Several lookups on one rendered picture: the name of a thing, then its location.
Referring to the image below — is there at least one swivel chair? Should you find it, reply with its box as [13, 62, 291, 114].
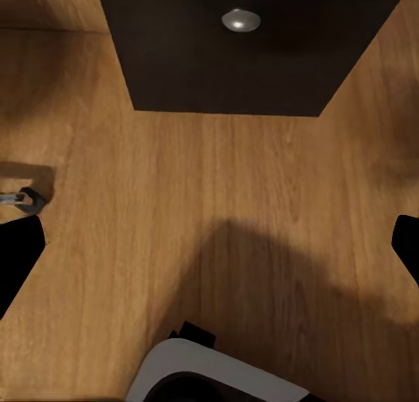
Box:
[0, 187, 47, 216]

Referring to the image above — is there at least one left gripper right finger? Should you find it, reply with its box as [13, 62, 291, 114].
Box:
[391, 214, 419, 284]

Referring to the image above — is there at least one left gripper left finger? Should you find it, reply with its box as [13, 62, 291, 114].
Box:
[0, 215, 45, 320]

